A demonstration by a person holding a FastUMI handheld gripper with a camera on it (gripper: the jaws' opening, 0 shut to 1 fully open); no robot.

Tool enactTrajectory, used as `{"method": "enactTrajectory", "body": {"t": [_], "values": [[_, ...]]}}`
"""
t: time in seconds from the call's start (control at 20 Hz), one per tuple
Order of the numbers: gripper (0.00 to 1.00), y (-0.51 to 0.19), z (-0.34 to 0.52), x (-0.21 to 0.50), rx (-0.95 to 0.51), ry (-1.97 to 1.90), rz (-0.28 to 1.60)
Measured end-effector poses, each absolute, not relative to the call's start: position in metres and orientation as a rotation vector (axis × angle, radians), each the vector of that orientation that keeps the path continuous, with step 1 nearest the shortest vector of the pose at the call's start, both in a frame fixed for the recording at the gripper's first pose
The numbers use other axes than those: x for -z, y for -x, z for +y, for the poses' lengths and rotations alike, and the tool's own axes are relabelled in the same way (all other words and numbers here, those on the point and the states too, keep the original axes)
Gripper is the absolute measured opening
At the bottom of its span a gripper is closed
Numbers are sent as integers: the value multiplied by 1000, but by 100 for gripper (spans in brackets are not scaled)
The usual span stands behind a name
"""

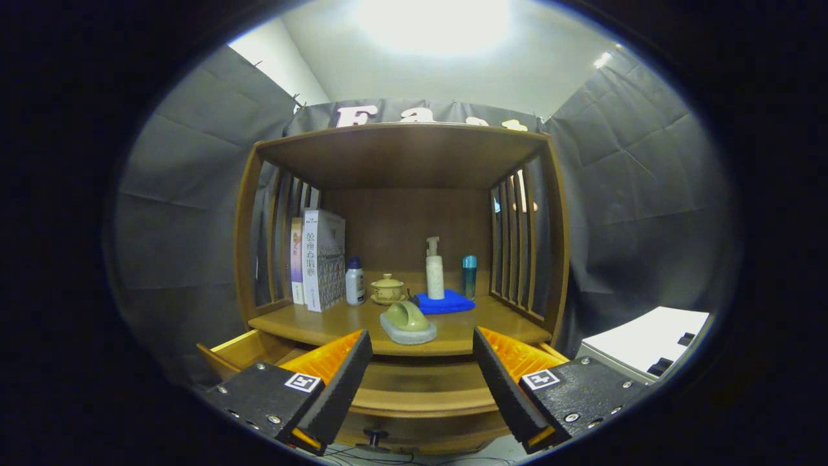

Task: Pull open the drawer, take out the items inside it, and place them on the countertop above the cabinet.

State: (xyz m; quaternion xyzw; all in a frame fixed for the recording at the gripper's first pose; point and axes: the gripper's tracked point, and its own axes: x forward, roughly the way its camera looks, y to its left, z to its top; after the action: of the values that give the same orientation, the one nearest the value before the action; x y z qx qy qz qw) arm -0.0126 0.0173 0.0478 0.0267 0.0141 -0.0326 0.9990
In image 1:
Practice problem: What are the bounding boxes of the thick white book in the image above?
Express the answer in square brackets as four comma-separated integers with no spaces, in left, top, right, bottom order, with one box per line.
[302,209,346,313]

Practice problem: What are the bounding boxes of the cream pump bottle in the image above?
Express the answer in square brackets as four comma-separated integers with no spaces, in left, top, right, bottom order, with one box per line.
[426,237,445,300]

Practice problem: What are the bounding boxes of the white table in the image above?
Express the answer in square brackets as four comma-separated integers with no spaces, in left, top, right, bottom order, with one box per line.
[576,306,711,386]

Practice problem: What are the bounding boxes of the wooden cabinet with slatted sides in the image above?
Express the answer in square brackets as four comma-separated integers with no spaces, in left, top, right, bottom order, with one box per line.
[233,123,571,454]

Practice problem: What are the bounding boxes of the wooden drawer with black knob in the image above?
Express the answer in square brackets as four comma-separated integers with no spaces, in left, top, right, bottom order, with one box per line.
[196,329,570,454]

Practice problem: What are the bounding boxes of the green brush with grey base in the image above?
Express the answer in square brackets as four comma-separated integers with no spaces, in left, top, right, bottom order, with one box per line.
[379,301,438,346]

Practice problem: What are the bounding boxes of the blue folded cloth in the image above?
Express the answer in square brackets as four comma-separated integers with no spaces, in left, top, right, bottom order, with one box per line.
[415,289,476,315]

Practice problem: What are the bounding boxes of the wooden countertop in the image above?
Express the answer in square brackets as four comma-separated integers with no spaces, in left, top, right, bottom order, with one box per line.
[248,272,552,358]

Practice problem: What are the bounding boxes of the thin purple book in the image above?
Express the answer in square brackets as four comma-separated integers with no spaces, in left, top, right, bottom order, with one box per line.
[290,217,306,305]

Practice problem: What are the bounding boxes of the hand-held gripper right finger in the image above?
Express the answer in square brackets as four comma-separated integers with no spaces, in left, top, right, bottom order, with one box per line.
[472,326,648,454]

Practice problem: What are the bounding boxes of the yellow lidded ceramic teacup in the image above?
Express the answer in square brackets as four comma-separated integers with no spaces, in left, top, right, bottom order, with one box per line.
[370,273,406,306]

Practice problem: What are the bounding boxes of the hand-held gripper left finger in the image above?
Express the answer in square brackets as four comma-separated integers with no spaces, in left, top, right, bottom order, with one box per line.
[204,329,375,457]

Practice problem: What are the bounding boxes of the white bottle with blue cap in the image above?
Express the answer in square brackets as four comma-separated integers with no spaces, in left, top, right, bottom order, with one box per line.
[345,257,365,306]

